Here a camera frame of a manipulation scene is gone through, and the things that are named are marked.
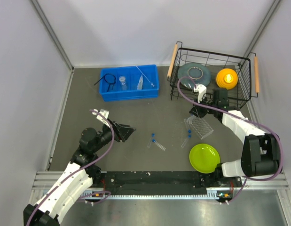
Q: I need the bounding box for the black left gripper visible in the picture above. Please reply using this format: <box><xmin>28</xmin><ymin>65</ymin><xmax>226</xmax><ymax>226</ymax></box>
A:
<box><xmin>92</xmin><ymin>118</ymin><xmax>136</xmax><ymax>153</ymax></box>

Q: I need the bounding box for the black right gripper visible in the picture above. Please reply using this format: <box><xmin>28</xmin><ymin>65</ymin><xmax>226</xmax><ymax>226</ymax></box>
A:
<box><xmin>189</xmin><ymin>95</ymin><xmax>218</xmax><ymax>119</ymax></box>

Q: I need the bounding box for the clear plastic bag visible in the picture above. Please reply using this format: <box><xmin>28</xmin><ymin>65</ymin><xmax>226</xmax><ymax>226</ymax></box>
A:
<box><xmin>137</xmin><ymin>75</ymin><xmax>143</xmax><ymax>90</ymax></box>

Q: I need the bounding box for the small clear glass funnel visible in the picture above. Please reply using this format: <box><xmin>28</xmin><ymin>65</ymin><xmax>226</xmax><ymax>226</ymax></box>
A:
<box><xmin>135</xmin><ymin>66</ymin><xmax>155</xmax><ymax>87</ymax></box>

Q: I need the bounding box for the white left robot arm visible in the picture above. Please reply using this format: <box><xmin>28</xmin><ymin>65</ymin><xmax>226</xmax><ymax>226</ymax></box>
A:
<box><xmin>23</xmin><ymin>121</ymin><xmax>136</xmax><ymax>226</ymax></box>

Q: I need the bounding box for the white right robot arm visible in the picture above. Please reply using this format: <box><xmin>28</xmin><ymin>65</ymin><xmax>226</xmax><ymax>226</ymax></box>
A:
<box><xmin>190</xmin><ymin>84</ymin><xmax>283</xmax><ymax>186</ymax></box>

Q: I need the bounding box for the clear test tube rack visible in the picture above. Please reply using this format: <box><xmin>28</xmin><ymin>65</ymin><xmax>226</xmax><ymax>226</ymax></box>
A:
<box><xmin>187</xmin><ymin>116</ymin><xmax>214</xmax><ymax>139</ymax></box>

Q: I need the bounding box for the blue-grey ceramic plate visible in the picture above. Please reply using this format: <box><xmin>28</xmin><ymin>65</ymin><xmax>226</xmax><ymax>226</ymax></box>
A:
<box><xmin>177</xmin><ymin>63</ymin><xmax>212</xmax><ymax>89</ymax></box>

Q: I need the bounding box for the orange collapsible funnel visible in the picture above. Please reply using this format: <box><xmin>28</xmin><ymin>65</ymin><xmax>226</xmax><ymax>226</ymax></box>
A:
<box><xmin>215</xmin><ymin>68</ymin><xmax>238</xmax><ymax>90</ymax></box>

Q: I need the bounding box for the lime green plate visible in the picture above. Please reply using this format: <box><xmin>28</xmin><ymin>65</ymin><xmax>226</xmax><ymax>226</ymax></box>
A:
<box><xmin>189</xmin><ymin>144</ymin><xmax>220</xmax><ymax>174</ymax></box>

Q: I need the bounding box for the blue plastic bin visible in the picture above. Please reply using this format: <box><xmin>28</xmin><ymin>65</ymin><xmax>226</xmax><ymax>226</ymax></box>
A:
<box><xmin>99</xmin><ymin>65</ymin><xmax>159</xmax><ymax>102</ymax></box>

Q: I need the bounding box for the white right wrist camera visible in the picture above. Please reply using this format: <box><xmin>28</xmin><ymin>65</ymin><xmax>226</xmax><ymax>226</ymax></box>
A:
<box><xmin>193</xmin><ymin>84</ymin><xmax>207</xmax><ymax>103</ymax></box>

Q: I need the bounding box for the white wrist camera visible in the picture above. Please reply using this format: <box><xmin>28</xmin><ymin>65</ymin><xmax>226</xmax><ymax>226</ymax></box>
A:
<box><xmin>91</xmin><ymin>109</ymin><xmax>110</xmax><ymax>128</ymax></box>
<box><xmin>193</xmin><ymin>84</ymin><xmax>207</xmax><ymax>103</ymax></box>

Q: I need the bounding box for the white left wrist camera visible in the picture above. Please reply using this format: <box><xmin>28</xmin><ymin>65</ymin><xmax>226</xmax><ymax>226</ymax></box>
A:
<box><xmin>91</xmin><ymin>109</ymin><xmax>110</xmax><ymax>128</ymax></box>

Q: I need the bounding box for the black wire basket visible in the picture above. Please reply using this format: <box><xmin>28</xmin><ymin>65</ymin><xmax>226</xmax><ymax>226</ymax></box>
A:
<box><xmin>167</xmin><ymin>41</ymin><xmax>260</xmax><ymax>109</ymax></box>

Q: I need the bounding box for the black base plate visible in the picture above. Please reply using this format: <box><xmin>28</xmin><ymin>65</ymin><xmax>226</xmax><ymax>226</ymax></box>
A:
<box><xmin>98</xmin><ymin>171</ymin><xmax>219</xmax><ymax>195</ymax></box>

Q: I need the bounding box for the grey slotted cable duct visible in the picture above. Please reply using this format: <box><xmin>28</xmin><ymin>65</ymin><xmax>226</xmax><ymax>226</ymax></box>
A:
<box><xmin>80</xmin><ymin>185</ymin><xmax>234</xmax><ymax>202</ymax></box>

